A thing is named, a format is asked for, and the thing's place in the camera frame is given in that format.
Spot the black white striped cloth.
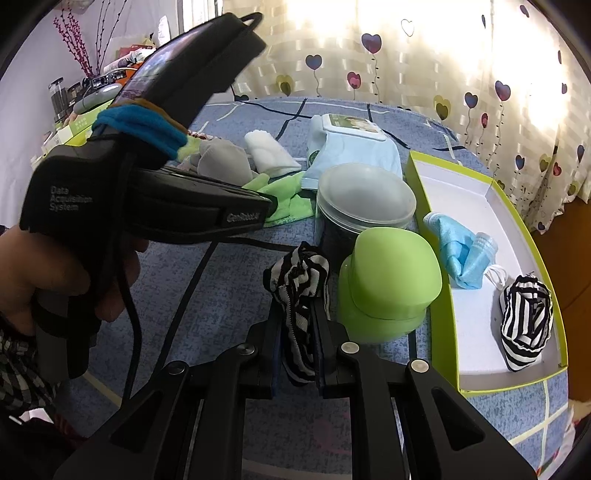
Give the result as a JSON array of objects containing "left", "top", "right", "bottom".
[{"left": 499, "top": 274, "right": 554, "bottom": 372}]

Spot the white towel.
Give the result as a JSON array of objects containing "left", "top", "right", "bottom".
[{"left": 245, "top": 130, "right": 301, "bottom": 178}]

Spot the blue face mask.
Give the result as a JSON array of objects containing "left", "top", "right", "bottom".
[{"left": 423, "top": 212, "right": 509, "bottom": 290}]

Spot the small green cloth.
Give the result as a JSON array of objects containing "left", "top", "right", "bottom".
[{"left": 242, "top": 172, "right": 315, "bottom": 228}]

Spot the left hand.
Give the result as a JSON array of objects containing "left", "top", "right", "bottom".
[{"left": 0, "top": 225, "right": 151, "bottom": 335}]

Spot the green cardboard box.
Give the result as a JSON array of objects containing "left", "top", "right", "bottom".
[{"left": 41, "top": 101, "right": 110, "bottom": 155}]

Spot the grey remote device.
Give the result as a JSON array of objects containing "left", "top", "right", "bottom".
[{"left": 73, "top": 83, "right": 122, "bottom": 115}]

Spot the blue bed sheet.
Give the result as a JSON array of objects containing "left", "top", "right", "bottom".
[{"left": 58, "top": 97, "right": 572, "bottom": 479}]

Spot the green cream jar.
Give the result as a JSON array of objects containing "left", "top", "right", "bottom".
[{"left": 338, "top": 227, "right": 443, "bottom": 344}]

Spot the wet wipes pack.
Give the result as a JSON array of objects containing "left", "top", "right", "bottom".
[{"left": 301, "top": 113, "right": 403, "bottom": 191}]

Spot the green white box lid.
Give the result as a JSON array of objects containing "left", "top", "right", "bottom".
[{"left": 406, "top": 151, "right": 568, "bottom": 396}]

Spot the clear plastic jar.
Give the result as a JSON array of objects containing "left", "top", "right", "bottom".
[{"left": 315, "top": 163, "right": 417, "bottom": 263}]

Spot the heart pattern curtain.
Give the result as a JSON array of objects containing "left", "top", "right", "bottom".
[{"left": 222, "top": 1, "right": 590, "bottom": 232}]

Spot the black cable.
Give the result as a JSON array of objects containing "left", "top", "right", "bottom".
[{"left": 119, "top": 237, "right": 297, "bottom": 407}]

